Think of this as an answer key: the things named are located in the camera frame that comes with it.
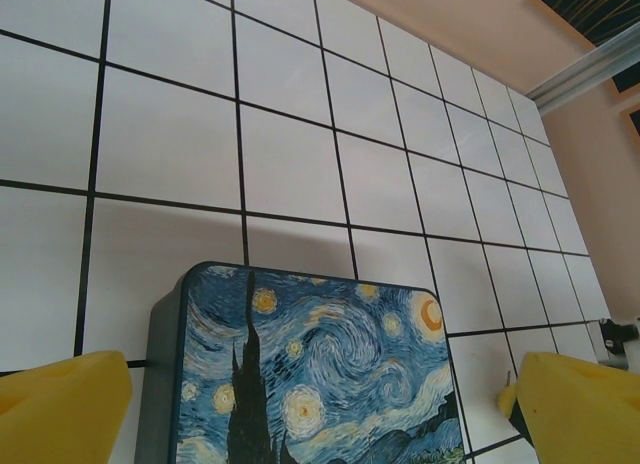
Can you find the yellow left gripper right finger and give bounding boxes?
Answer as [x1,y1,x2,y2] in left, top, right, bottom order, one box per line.
[497,352,640,464]

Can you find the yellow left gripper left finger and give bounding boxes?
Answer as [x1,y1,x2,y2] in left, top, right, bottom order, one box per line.
[0,349,134,464]

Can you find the starry night painted tin box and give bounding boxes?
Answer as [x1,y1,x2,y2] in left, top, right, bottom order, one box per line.
[134,262,466,464]

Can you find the aluminium corner post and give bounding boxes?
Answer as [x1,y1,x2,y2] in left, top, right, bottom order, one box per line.
[527,23,640,116]

